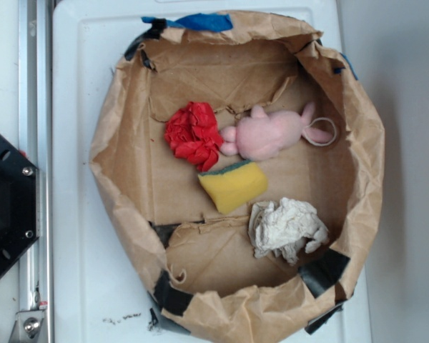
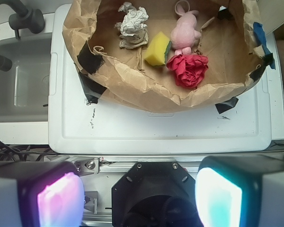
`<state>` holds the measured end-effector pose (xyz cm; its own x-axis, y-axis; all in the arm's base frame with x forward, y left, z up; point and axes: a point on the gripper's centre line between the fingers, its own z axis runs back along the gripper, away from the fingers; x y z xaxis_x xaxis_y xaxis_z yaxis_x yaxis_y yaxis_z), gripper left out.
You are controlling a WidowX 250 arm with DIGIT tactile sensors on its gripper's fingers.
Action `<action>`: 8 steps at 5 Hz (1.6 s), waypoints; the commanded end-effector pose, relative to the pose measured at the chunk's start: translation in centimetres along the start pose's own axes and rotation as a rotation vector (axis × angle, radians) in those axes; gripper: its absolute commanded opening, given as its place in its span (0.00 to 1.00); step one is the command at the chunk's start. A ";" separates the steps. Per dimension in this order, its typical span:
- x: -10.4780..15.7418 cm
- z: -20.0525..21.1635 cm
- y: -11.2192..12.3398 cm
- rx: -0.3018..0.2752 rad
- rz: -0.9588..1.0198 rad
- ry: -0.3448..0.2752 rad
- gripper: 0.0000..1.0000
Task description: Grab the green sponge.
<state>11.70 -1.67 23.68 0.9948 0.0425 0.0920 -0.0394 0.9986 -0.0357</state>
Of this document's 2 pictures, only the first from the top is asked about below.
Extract red crumpled paper ball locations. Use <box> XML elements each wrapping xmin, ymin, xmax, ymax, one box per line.
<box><xmin>164</xmin><ymin>101</ymin><xmax>224</xmax><ymax>172</ymax></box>

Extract aluminium frame rail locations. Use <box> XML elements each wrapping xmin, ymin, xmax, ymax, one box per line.
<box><xmin>18</xmin><ymin>1</ymin><xmax>56</xmax><ymax>342</ymax></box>

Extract yellow green sponge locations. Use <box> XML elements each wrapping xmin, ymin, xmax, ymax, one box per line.
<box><xmin>198</xmin><ymin>160</ymin><xmax>268</xmax><ymax>214</ymax></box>

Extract pink plush toy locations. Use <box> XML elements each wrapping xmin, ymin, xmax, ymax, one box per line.
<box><xmin>220</xmin><ymin>102</ymin><xmax>337</xmax><ymax>161</ymax></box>

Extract metal corner bracket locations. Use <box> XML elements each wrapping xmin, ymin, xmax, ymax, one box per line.
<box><xmin>8</xmin><ymin>309</ymin><xmax>48</xmax><ymax>343</ymax></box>

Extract brown paper-lined bin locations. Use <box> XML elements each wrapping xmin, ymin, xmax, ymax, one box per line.
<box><xmin>90</xmin><ymin>11</ymin><xmax>385</xmax><ymax>342</ymax></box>

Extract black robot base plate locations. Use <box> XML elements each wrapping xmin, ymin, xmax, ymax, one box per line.
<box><xmin>0</xmin><ymin>134</ymin><xmax>38</xmax><ymax>278</ymax></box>

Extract white crumpled paper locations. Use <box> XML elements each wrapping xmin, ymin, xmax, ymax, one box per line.
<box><xmin>248</xmin><ymin>197</ymin><xmax>329</xmax><ymax>265</ymax></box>

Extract white plastic tray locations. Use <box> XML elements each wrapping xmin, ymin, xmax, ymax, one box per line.
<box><xmin>51</xmin><ymin>0</ymin><xmax>375</xmax><ymax>343</ymax></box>

